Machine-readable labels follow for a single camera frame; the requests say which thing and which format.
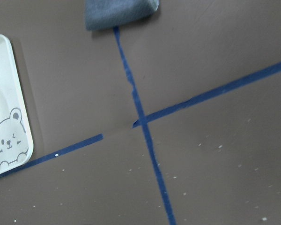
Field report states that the cream bear tray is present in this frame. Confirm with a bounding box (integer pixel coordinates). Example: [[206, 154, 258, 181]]
[[0, 34, 34, 176]]

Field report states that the grey folded cloth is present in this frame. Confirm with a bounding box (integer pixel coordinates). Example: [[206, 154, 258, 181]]
[[84, 0, 160, 31]]

